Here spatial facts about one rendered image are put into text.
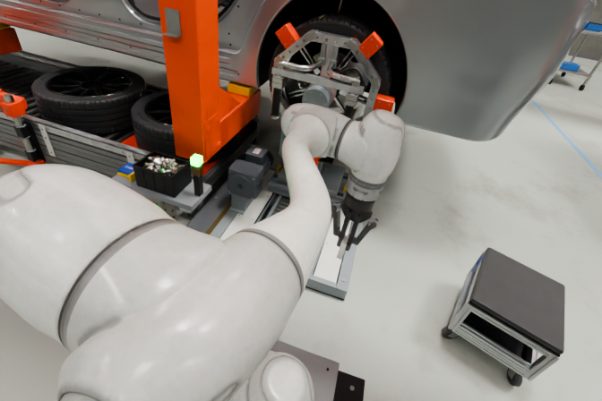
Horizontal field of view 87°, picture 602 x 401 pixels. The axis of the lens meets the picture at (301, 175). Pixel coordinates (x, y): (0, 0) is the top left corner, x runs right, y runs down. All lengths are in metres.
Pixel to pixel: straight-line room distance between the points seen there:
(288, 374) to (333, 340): 0.85
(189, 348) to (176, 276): 0.05
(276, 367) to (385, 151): 0.52
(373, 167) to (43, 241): 0.58
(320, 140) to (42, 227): 0.52
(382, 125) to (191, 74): 0.93
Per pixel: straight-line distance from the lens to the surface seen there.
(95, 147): 2.20
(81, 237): 0.31
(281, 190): 2.07
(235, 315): 0.26
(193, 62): 1.40
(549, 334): 1.70
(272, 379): 0.80
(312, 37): 1.61
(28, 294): 0.33
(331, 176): 2.11
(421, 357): 1.75
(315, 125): 0.70
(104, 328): 0.27
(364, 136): 0.70
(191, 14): 1.35
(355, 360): 1.63
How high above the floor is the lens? 1.43
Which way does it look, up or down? 36 degrees down
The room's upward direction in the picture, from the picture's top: 9 degrees clockwise
